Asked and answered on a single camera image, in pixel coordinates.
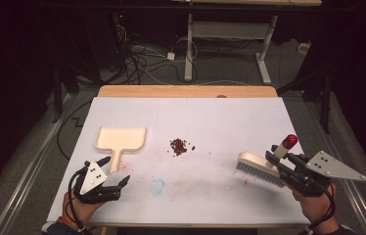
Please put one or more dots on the black metal stand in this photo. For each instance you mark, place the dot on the black metal stand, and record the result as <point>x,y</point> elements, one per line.
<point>326,104</point>

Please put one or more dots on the white power adapter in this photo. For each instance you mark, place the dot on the white power adapter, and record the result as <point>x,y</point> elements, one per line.
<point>170,56</point>

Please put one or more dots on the metal floor rail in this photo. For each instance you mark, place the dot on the metal floor rail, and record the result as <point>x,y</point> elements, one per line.
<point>31,163</point>
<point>344,182</point>

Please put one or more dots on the person's right hand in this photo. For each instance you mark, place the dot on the person's right hand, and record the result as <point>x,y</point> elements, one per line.
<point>318,209</point>

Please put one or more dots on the white metal desk frame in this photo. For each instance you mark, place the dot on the white metal desk frame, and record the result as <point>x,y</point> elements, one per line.
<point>189,49</point>

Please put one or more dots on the cream plastic dustpan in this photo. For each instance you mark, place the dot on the cream plastic dustpan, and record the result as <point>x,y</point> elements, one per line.
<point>120,138</point>

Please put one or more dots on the pile of red and green beans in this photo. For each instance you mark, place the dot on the pile of red and green beans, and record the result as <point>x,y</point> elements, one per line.
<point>178,146</point>

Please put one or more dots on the orange wristband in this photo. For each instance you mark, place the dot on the orange wristband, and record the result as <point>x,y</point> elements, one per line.
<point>68,223</point>

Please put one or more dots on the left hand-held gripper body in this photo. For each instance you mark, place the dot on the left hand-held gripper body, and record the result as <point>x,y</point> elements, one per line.
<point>93,178</point>

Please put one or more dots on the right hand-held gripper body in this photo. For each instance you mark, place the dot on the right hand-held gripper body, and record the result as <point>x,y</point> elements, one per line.
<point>331,168</point>

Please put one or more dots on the person's left hand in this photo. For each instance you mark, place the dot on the person's left hand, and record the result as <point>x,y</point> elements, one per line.
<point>80,210</point>

